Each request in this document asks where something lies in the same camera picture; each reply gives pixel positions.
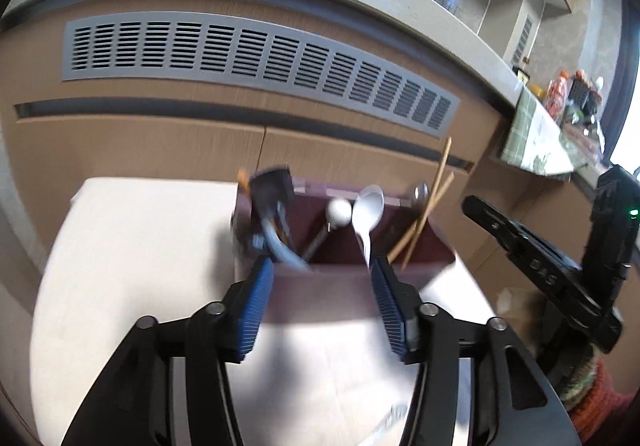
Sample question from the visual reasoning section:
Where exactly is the white plastic spoon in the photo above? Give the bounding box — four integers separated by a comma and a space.
352, 184, 386, 273

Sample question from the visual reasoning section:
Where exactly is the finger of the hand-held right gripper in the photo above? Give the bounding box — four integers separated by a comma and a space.
462, 195, 530, 253

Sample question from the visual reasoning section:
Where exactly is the grey-blue spoon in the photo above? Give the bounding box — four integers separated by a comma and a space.
259, 221, 312, 272

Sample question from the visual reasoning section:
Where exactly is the green checked towel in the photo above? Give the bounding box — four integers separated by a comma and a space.
500, 86, 576, 177

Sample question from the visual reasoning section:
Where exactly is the red snack bottle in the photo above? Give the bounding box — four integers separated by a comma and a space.
547, 71, 568, 117

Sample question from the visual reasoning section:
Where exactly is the grey vent grille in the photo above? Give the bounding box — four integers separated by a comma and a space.
61, 18, 461, 133

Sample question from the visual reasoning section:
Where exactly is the small wall grille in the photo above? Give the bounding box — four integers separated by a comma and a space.
517, 16, 534, 58

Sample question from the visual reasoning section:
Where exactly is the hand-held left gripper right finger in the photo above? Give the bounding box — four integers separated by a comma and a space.
370, 256, 583, 446

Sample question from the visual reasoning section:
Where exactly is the white fringed tablecloth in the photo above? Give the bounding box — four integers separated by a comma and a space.
30, 176, 501, 446

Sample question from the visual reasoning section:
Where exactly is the maroon plastic utensil holder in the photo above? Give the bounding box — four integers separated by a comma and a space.
231, 171, 457, 327

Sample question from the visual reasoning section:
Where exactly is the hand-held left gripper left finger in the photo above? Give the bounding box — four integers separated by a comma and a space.
60, 256, 276, 446

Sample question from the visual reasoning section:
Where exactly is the white ball-headed stick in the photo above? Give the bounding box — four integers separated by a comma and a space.
299, 199, 353, 263

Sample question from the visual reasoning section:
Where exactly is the person's right forearm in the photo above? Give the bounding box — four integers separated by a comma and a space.
557, 356, 640, 446

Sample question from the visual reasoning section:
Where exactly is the wooden chopstick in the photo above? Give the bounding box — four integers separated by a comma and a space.
401, 171, 455, 270
387, 136, 453, 262

